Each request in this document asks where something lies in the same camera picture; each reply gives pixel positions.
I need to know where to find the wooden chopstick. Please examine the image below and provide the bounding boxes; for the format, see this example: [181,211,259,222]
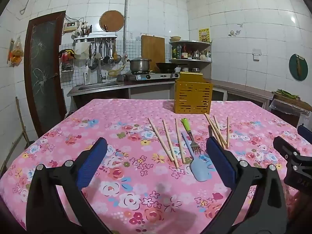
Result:
[175,118,186,164]
[213,115,228,145]
[148,117,179,168]
[207,114,228,149]
[162,119,174,160]
[204,113,226,149]

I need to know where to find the wooden stick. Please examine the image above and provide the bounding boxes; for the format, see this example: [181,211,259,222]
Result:
[15,97,31,147]

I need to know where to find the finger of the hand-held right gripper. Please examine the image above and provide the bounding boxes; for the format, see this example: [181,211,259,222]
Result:
[297,125,312,145]
[273,136,312,191]

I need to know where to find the pink floral tablecloth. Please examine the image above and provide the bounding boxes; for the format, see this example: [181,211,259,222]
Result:
[0,99,312,234]

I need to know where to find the yellow perforated utensil holder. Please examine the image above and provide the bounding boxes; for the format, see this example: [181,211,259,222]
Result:
[174,72,213,114]

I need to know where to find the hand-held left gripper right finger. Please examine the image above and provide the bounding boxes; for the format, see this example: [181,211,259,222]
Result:
[200,136,288,234]

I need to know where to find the cup of kitchen knives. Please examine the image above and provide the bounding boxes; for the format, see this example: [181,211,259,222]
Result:
[81,24,93,37]

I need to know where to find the yellow wall poster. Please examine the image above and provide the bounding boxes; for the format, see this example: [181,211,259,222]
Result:
[198,28,210,43]

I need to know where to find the grey wall pipe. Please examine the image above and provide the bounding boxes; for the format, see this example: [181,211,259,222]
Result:
[123,0,130,54]

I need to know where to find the gas stove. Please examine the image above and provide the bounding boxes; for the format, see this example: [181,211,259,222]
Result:
[124,70,182,82]

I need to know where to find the light blue silicone spatula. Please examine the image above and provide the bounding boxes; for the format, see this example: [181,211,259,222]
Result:
[181,132,208,182]

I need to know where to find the steel sink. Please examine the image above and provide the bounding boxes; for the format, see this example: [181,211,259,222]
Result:
[77,82,118,91]

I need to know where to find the green round board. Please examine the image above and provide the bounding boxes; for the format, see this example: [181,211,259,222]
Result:
[289,53,309,82]

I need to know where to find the steel utensil rack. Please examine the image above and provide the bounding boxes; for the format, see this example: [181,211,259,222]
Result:
[73,32,118,42]

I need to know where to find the kitchen counter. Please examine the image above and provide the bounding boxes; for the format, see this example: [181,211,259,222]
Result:
[67,79,274,109]

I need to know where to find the white wall meter box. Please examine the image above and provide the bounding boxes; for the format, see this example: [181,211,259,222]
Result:
[63,22,80,34]

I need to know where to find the black wok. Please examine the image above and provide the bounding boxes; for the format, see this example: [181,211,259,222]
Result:
[156,62,189,72]

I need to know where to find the white hanging cloth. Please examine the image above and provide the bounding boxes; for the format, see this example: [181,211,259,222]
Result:
[74,42,90,60]

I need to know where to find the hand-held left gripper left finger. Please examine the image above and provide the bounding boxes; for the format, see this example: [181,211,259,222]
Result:
[26,137,113,234]

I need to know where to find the steel pot with lid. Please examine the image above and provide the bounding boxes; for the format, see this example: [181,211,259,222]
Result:
[126,56,152,74]

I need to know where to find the rectangular wooden cutting board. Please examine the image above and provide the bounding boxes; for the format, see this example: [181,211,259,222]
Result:
[141,35,166,64]

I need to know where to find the green vegetables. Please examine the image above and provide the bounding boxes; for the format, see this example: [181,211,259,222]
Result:
[275,89,302,100]

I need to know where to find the green-handled metal fork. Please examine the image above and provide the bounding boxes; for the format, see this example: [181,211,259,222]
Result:
[181,118,204,154]

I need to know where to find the side table with plastic sheet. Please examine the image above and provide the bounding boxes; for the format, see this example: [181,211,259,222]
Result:
[269,93,312,128]

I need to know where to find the round wooden board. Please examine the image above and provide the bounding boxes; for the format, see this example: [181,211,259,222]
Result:
[99,10,125,33]

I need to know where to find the hanging plastic bag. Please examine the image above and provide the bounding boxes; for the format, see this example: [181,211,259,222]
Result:
[8,37,25,67]

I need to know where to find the grey corner shelf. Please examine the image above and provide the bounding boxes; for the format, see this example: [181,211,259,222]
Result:
[169,40,213,79]

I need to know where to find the red and yellow bag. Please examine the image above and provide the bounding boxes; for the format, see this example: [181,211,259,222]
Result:
[59,49,75,61]

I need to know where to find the steel faucet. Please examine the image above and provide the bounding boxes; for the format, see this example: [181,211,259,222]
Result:
[97,63,107,83]

